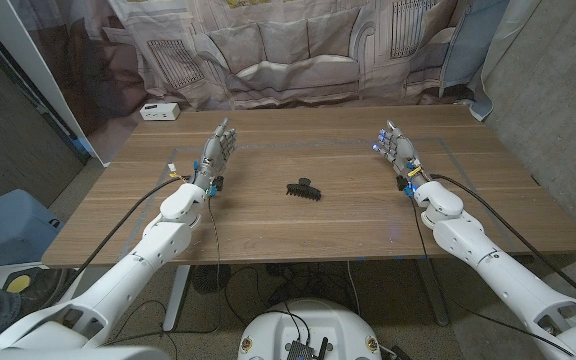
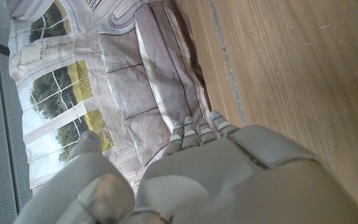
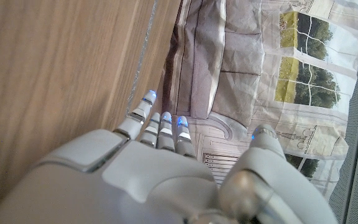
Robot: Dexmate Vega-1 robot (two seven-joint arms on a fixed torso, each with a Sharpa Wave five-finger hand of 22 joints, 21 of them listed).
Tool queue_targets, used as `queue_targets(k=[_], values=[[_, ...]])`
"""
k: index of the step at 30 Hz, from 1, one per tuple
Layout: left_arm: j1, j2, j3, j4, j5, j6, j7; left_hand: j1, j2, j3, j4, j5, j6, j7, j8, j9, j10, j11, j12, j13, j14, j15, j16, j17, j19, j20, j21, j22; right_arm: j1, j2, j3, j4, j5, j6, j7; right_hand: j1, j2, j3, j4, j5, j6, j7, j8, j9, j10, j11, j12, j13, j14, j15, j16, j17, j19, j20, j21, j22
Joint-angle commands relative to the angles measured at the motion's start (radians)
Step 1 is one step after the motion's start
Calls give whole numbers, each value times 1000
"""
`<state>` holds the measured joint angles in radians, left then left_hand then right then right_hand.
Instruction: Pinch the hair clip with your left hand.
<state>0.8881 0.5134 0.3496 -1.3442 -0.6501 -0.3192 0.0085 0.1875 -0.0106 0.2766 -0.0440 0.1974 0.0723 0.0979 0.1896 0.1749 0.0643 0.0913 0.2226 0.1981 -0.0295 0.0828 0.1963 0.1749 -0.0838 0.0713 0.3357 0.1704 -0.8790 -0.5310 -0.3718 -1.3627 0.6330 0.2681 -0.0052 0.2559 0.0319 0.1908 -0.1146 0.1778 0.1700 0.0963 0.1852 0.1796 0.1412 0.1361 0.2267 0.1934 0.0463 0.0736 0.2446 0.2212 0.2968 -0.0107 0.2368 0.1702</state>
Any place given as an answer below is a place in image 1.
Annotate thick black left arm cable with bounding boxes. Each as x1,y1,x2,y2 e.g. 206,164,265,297
42,175,192,309

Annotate blue plastic bin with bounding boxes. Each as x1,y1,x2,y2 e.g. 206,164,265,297
0,188,64,274

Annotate white-edged dark panel board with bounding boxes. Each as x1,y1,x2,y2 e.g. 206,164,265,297
0,0,152,167

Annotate grey table leg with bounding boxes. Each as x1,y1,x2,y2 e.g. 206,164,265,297
415,258,450,327

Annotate printed sofa backdrop cloth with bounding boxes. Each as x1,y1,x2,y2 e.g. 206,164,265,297
107,0,542,123

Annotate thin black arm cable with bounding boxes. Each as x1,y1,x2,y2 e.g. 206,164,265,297
102,194,223,346
410,195,576,357

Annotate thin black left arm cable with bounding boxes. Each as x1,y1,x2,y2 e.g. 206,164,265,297
102,194,223,346

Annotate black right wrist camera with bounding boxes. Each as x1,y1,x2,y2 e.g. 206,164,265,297
395,174,415,198

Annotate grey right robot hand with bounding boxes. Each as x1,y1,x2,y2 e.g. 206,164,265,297
371,119,429,189

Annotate white robot shoulder housing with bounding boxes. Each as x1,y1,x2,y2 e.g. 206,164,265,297
0,346,172,360

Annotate black round floor fan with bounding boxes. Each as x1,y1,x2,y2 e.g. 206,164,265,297
191,263,233,295

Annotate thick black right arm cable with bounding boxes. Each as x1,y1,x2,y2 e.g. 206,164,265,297
428,173,576,309

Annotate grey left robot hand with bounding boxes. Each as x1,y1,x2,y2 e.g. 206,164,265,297
193,117,239,191

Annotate black device on torso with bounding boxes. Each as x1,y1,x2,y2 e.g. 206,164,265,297
285,337,330,360

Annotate black claw hair clip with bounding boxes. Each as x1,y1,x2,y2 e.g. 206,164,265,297
285,177,323,202

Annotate white round robot torso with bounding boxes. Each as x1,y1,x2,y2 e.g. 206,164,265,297
237,298,383,360

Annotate white power strip box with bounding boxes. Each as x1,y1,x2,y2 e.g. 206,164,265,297
139,102,181,122

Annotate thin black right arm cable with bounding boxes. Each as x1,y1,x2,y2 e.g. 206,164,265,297
410,195,576,357

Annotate black power adapter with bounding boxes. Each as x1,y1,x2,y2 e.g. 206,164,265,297
380,343,413,360

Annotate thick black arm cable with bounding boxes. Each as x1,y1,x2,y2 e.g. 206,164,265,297
428,173,576,309
42,175,192,309

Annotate black floor cable bundle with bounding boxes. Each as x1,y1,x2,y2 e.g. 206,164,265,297
222,260,364,329

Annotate white table leg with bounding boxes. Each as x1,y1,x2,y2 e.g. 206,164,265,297
161,264,192,333

